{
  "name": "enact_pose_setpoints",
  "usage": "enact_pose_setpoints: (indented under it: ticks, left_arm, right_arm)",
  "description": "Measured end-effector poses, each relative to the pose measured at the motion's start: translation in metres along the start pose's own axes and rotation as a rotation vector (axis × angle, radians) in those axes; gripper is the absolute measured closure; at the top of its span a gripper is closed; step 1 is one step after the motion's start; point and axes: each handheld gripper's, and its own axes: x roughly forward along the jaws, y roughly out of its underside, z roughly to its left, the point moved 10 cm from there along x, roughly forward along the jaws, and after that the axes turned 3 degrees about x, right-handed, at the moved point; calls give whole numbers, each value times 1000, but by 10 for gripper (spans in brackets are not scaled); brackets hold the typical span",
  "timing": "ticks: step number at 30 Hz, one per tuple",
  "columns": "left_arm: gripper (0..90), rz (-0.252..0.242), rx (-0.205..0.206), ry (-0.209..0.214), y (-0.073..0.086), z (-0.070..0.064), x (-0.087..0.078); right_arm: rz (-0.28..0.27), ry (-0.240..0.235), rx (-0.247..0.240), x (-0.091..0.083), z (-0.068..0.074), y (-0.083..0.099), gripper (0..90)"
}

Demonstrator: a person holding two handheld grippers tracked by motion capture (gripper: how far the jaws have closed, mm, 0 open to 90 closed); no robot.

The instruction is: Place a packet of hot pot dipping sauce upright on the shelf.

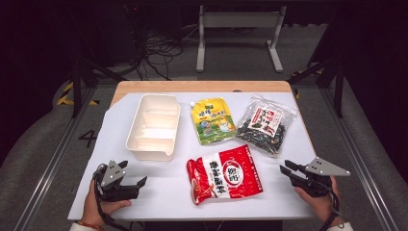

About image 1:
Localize white divided plastic container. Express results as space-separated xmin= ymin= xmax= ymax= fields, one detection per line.
xmin=125 ymin=93 xmax=182 ymax=162

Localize tangle of black floor cables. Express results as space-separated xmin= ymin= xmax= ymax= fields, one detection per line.
xmin=128 ymin=28 xmax=193 ymax=81

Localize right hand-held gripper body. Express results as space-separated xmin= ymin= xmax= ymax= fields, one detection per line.
xmin=292 ymin=157 xmax=351 ymax=197

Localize clear bag of dried seaweed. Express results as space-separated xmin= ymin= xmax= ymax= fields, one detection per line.
xmin=235 ymin=94 xmax=299 ymax=159

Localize red white seasoning packet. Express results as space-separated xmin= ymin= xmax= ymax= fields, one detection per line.
xmin=186 ymin=143 xmax=264 ymax=206

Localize yellow green spout pouch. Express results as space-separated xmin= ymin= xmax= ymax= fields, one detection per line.
xmin=190 ymin=97 xmax=239 ymax=146

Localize left hand-held gripper black cable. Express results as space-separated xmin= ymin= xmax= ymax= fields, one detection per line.
xmin=92 ymin=165 xmax=129 ymax=231

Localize person's right hand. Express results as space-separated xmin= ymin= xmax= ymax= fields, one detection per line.
xmin=294 ymin=176 xmax=344 ymax=225

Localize grey metal table frame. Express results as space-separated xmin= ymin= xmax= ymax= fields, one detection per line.
xmin=195 ymin=4 xmax=288 ymax=73

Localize red bead bracelet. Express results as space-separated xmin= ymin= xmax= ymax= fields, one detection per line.
xmin=76 ymin=219 xmax=104 ymax=231

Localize hand-held gripper black cable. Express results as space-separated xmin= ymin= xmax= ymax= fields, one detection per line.
xmin=92 ymin=165 xmax=129 ymax=231
xmin=320 ymin=179 xmax=343 ymax=231

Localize person's right white sleeve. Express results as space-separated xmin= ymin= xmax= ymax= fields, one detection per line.
xmin=326 ymin=221 xmax=354 ymax=231

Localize person's left hand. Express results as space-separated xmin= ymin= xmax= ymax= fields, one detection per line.
xmin=80 ymin=179 xmax=133 ymax=227

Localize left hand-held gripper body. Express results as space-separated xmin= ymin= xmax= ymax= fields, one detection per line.
xmin=92 ymin=159 xmax=142 ymax=203

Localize right hand-held gripper black cable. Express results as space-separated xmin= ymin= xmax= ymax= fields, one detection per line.
xmin=320 ymin=179 xmax=343 ymax=231

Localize yellow black hazard tape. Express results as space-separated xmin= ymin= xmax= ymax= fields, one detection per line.
xmin=57 ymin=81 xmax=100 ymax=107

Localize black stand legs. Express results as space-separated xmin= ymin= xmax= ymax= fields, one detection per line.
xmin=287 ymin=57 xmax=345 ymax=118
xmin=68 ymin=47 xmax=129 ymax=118

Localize metal floor rail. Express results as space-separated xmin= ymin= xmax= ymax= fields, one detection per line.
xmin=320 ymin=86 xmax=398 ymax=231
xmin=13 ymin=86 xmax=97 ymax=231

